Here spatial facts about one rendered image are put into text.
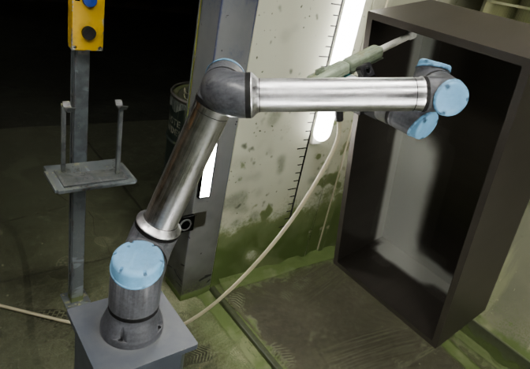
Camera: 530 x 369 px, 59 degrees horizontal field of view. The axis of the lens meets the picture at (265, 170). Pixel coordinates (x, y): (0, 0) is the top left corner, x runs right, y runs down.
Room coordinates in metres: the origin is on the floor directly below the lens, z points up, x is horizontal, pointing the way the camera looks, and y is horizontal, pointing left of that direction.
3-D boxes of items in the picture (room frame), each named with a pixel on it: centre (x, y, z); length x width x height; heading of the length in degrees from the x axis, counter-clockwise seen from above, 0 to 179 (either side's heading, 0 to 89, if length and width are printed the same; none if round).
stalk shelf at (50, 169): (1.73, 0.72, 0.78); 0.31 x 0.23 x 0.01; 131
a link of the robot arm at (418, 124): (1.35, -0.39, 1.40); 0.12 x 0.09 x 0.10; 43
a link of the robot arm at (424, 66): (1.34, -0.40, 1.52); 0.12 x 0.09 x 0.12; 5
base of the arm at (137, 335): (1.10, 0.31, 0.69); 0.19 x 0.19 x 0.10
